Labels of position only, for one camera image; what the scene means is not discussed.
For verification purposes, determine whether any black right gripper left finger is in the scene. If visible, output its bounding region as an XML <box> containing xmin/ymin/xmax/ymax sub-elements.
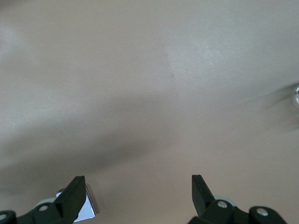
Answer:
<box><xmin>17</xmin><ymin>176</ymin><xmax>87</xmax><ymax>224</ymax></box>

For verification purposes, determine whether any clear plastic lidded cup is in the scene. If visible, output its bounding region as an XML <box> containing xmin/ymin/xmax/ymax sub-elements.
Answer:
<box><xmin>289</xmin><ymin>82</ymin><xmax>299</xmax><ymax>111</ymax></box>

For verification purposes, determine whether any lilac flip phone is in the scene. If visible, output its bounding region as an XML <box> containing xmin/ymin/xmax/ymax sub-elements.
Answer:
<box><xmin>57</xmin><ymin>183</ymin><xmax>98</xmax><ymax>223</ymax></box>

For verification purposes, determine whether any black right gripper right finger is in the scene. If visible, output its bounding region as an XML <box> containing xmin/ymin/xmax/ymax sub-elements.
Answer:
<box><xmin>188</xmin><ymin>174</ymin><xmax>250</xmax><ymax>224</ymax></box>

